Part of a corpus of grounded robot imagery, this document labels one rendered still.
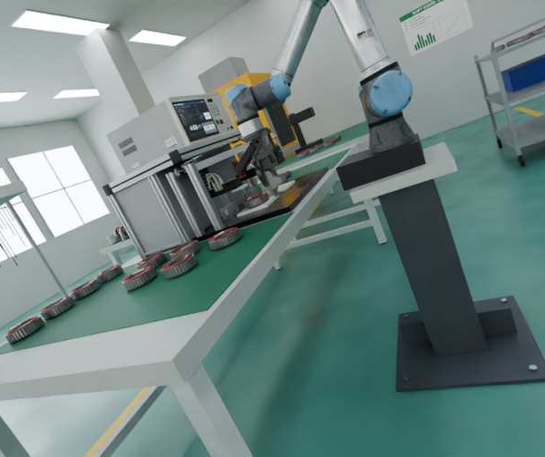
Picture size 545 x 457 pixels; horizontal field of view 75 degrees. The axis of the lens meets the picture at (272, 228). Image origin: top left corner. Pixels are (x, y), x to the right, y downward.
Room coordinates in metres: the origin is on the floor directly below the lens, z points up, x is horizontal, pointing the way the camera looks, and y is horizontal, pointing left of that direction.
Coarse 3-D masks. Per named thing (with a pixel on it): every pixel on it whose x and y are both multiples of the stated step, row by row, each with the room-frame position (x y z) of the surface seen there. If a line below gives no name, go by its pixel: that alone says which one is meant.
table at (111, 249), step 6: (120, 228) 2.98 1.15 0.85; (114, 234) 3.10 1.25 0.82; (126, 234) 2.96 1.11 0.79; (120, 240) 3.10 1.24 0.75; (126, 240) 2.94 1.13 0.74; (108, 246) 3.08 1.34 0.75; (114, 246) 3.01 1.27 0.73; (120, 246) 2.98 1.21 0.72; (126, 246) 2.95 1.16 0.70; (102, 252) 3.09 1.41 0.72; (108, 252) 3.06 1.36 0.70; (114, 252) 3.12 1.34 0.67; (114, 258) 3.10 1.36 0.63; (120, 258) 3.14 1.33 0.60; (114, 264) 3.11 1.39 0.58; (120, 264) 3.11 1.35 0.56
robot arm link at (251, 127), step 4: (252, 120) 1.14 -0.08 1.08; (256, 120) 1.14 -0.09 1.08; (260, 120) 1.16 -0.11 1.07; (240, 124) 1.15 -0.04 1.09; (244, 124) 1.14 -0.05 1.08; (248, 124) 1.14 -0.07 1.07; (252, 124) 1.14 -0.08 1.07; (256, 124) 1.14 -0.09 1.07; (260, 124) 1.15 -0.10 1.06; (240, 128) 1.15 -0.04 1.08; (244, 128) 1.14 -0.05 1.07; (248, 128) 1.14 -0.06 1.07; (252, 128) 1.14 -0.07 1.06; (256, 128) 1.14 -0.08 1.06; (260, 128) 1.15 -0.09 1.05; (240, 132) 1.17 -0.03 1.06; (244, 132) 1.15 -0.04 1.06; (248, 132) 1.14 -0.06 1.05; (252, 132) 1.14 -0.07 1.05; (256, 132) 1.14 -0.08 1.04; (244, 136) 1.15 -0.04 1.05; (248, 136) 1.15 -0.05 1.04
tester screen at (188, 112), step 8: (176, 104) 1.55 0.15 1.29; (184, 104) 1.60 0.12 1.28; (192, 104) 1.65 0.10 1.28; (200, 104) 1.71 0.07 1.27; (184, 112) 1.57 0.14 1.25; (192, 112) 1.63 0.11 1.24; (200, 112) 1.68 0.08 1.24; (184, 120) 1.55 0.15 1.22; (192, 120) 1.60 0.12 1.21; (208, 120) 1.71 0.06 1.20; (184, 128) 1.53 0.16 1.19; (200, 128) 1.63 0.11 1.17; (200, 136) 1.61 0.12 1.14
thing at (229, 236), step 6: (228, 228) 1.24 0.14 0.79; (234, 228) 1.19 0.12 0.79; (216, 234) 1.24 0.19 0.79; (222, 234) 1.23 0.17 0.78; (228, 234) 1.16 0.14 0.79; (234, 234) 1.16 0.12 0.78; (240, 234) 1.20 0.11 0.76; (210, 240) 1.17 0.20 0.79; (216, 240) 1.16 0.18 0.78; (222, 240) 1.15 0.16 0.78; (228, 240) 1.15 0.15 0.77; (234, 240) 1.16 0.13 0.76; (210, 246) 1.17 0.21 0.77; (216, 246) 1.15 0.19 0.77; (222, 246) 1.15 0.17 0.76
